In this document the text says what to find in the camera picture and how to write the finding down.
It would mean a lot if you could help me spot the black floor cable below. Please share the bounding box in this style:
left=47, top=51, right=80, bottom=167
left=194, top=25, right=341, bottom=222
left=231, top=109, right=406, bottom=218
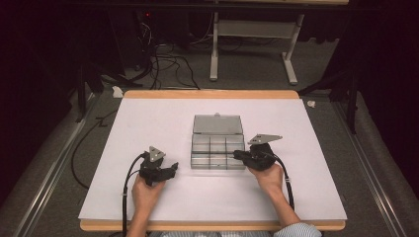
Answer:
left=70, top=109, right=119, bottom=191

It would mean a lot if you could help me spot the person's right hand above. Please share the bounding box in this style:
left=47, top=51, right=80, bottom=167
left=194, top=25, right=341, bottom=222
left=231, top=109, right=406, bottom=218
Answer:
left=247, top=162, right=286, bottom=196

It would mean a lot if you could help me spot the white desk frame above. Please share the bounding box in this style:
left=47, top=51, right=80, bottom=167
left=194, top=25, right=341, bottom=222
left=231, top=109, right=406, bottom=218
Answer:
left=209, top=11, right=306, bottom=86

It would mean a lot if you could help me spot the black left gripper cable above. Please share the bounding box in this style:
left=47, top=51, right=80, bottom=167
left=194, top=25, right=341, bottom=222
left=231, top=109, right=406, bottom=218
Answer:
left=121, top=152, right=148, bottom=237

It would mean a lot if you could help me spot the white table mat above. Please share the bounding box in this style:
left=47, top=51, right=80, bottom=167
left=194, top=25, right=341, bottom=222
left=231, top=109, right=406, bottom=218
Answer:
left=78, top=97, right=348, bottom=222

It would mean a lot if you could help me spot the clear plastic compartment box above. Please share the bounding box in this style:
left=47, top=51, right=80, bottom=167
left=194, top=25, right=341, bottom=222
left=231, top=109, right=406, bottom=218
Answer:
left=190, top=113, right=248, bottom=171

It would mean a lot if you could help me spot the black metal stand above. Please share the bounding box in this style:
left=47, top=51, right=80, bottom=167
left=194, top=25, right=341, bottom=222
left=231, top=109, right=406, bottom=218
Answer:
left=75, top=61, right=144, bottom=123
left=296, top=69, right=360, bottom=135

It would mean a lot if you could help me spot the metal floor rail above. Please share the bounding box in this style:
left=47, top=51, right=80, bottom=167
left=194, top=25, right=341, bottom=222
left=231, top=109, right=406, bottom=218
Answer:
left=12, top=94, right=101, bottom=237
left=331, top=101, right=409, bottom=237

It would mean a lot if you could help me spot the black computer tower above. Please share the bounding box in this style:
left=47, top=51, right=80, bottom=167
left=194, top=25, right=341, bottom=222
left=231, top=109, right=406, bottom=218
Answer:
left=108, top=9, right=156, bottom=71

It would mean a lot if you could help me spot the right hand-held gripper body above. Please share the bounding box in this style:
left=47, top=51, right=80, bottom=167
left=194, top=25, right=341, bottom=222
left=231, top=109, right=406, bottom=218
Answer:
left=245, top=133, right=284, bottom=172

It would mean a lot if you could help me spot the person's left hand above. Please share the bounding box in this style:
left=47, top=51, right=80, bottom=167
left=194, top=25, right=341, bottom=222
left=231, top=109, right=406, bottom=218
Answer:
left=130, top=178, right=167, bottom=215

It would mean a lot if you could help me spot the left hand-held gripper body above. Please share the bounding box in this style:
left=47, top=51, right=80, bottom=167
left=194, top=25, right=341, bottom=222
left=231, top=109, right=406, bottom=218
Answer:
left=137, top=145, right=170, bottom=188

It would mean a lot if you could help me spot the bundle of black floor cables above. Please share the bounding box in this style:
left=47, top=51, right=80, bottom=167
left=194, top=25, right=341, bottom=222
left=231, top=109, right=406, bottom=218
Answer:
left=131, top=13, right=214, bottom=91

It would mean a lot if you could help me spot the wooden table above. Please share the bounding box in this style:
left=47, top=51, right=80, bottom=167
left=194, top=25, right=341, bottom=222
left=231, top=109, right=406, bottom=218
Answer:
left=79, top=89, right=347, bottom=232

